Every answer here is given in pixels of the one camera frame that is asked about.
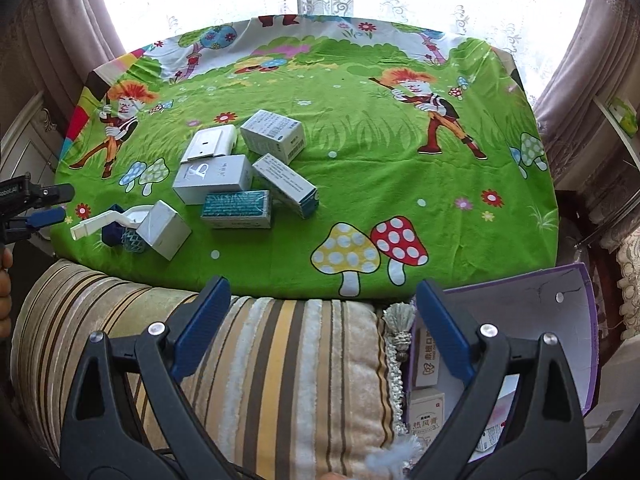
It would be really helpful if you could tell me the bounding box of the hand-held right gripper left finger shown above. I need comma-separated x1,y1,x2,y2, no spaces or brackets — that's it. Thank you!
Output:
60,276,232,480

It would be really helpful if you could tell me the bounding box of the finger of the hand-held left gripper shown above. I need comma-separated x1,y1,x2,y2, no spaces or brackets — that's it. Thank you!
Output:
29,183,76,206
20,207,67,232

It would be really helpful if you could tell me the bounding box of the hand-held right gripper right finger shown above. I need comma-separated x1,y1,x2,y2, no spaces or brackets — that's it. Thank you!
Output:
410,280,588,480

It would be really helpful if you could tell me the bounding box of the white box pink logo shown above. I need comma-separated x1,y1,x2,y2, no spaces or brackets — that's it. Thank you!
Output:
413,329,444,389

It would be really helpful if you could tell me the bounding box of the white plastic holder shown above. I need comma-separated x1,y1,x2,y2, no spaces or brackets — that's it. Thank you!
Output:
70,204,152,242

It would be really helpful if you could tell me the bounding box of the teal mesh ball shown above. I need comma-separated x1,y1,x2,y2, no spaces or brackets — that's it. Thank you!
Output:
122,225,147,255

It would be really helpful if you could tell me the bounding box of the cream box red print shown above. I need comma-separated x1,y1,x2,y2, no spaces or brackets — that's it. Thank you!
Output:
406,389,447,449

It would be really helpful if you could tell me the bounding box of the large white box pink print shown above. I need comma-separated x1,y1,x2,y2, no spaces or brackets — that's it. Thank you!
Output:
479,379,522,442

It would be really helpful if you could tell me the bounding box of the purple cardboard box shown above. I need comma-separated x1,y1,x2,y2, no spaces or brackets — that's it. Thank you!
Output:
402,261,600,467

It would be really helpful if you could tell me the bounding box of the plain grey-white box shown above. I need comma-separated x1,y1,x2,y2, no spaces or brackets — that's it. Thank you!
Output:
135,199,193,261

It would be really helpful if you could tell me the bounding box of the small white box red print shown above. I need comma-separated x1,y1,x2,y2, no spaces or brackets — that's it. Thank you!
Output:
474,424,504,454

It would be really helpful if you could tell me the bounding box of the teal patterned box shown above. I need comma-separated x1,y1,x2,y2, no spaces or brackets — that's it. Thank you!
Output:
200,189,274,230

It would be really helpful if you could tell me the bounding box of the white box with curly logo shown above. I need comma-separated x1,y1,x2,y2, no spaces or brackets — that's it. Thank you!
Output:
172,154,254,205

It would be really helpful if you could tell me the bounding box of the long white box teal end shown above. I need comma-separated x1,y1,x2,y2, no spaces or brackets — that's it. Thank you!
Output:
252,152,320,220

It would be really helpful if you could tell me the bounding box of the white medicine box blue logo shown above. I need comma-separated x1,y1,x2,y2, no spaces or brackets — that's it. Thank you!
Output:
239,109,306,165

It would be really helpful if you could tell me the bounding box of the person's left hand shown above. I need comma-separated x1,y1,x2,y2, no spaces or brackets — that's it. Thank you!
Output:
0,248,14,322

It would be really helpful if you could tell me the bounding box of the white carved dresser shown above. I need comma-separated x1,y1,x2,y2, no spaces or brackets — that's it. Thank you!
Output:
0,91,62,182

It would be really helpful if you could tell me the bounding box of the striped plush cushion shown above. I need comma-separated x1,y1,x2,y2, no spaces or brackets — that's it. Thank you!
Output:
10,258,426,480

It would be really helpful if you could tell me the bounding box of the taupe curtain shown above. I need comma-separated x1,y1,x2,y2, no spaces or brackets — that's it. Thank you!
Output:
0,0,127,128
531,0,640,183

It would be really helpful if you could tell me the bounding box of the green cartoon printed blanket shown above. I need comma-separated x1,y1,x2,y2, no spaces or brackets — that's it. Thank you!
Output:
52,15,561,299

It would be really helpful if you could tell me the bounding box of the white shelf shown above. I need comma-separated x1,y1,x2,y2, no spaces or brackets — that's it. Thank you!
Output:
591,94,640,153

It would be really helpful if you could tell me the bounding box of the green packet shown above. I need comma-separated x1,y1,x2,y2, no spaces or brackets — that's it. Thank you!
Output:
607,97,639,137

